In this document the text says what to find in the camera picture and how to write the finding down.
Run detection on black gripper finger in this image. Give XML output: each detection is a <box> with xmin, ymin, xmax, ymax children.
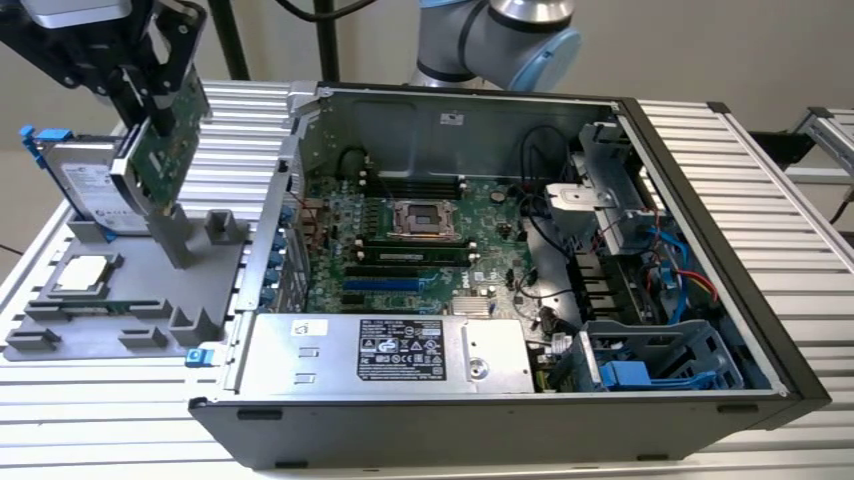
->
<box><xmin>146</xmin><ymin>2</ymin><xmax>208</xmax><ymax>137</ymax></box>
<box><xmin>56</xmin><ymin>63</ymin><xmax>146</xmax><ymax>127</ymax></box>

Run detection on thin black cable loop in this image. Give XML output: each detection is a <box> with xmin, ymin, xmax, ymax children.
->
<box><xmin>519</xmin><ymin>124</ymin><xmax>572</xmax><ymax>184</ymax></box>

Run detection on grey plastic disk bay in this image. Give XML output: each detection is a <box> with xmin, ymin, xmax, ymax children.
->
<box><xmin>549</xmin><ymin>319</ymin><xmax>745</xmax><ymax>394</ymax></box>

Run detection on grey parts rack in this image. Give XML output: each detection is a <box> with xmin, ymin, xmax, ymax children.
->
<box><xmin>2</xmin><ymin>199</ymin><xmax>253</xmax><ymax>362</ymax></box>

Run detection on black camera cable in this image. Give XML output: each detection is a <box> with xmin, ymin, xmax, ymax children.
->
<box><xmin>270</xmin><ymin>0</ymin><xmax>374</xmax><ymax>22</ymax></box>

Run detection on blue data wire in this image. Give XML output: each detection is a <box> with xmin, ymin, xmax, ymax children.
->
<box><xmin>643</xmin><ymin>224</ymin><xmax>695</xmax><ymax>324</ymax></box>

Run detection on long black expansion slot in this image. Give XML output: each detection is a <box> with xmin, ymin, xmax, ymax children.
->
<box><xmin>344</xmin><ymin>266</ymin><xmax>428</xmax><ymax>280</ymax></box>

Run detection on black looped wire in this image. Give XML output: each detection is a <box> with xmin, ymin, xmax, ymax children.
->
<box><xmin>336</xmin><ymin>145</ymin><xmax>370</xmax><ymax>177</ymax></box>

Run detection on green RAM stick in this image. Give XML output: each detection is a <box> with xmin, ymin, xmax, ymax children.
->
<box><xmin>358</xmin><ymin>249</ymin><xmax>472</xmax><ymax>266</ymax></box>

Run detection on blue drive carrier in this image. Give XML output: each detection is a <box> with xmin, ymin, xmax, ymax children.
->
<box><xmin>597</xmin><ymin>360</ymin><xmax>653</xmax><ymax>392</ymax></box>

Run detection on metal drive cage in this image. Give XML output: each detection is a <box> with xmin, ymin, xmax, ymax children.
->
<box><xmin>543</xmin><ymin>122</ymin><xmax>668</xmax><ymax>256</ymax></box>

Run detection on red orange wire bundle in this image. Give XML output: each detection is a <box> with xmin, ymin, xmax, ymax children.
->
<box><xmin>676</xmin><ymin>267</ymin><xmax>720</xmax><ymax>304</ymax></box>

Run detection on CPU socket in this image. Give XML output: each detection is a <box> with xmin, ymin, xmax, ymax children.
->
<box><xmin>389</xmin><ymin>199</ymin><xmax>455</xmax><ymax>237</ymax></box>

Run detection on hard disk in blue carrier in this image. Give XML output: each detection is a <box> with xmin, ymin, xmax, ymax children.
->
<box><xmin>18</xmin><ymin>124</ymin><xmax>149</xmax><ymax>237</ymax></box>

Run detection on silver power supply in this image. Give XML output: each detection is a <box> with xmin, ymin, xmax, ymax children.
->
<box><xmin>225</xmin><ymin>312</ymin><xmax>539</xmax><ymax>396</ymax></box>

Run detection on black grey PC case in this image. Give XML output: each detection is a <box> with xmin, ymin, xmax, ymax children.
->
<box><xmin>186</xmin><ymin>79</ymin><xmax>833</xmax><ymax>471</ymax></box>

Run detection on black metal post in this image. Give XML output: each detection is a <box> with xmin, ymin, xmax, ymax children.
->
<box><xmin>312</xmin><ymin>0</ymin><xmax>340</xmax><ymax>84</ymax></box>
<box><xmin>206</xmin><ymin>0</ymin><xmax>252</xmax><ymax>81</ymax></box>

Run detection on silver CPU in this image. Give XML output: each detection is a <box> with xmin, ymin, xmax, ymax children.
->
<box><xmin>50</xmin><ymin>255</ymin><xmax>113</xmax><ymax>295</ymax></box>

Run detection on silver chipset heat sink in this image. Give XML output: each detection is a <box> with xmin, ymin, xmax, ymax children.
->
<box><xmin>451</xmin><ymin>297</ymin><xmax>496</xmax><ymax>317</ymax></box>

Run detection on aluminium frame rail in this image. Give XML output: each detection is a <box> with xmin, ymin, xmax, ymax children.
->
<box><xmin>783</xmin><ymin>105</ymin><xmax>854</xmax><ymax>186</ymax></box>

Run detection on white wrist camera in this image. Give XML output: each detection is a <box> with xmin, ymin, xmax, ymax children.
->
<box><xmin>18</xmin><ymin>0</ymin><xmax>134</xmax><ymax>29</ymax></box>

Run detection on green motherboard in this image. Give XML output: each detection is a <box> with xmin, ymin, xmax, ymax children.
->
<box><xmin>292</xmin><ymin>172</ymin><xmax>585</xmax><ymax>326</ymax></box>

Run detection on metal socket cover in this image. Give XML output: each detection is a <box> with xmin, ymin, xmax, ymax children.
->
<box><xmin>392</xmin><ymin>201</ymin><xmax>453</xmax><ymax>235</ymax></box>

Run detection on blue expansion slot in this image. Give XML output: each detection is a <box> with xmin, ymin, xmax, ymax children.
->
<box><xmin>341</xmin><ymin>278</ymin><xmax>427</xmax><ymax>292</ymax></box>

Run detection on graphics card with black cooler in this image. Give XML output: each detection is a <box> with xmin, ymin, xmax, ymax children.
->
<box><xmin>108</xmin><ymin>73</ymin><xmax>213</xmax><ymax>227</ymax></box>

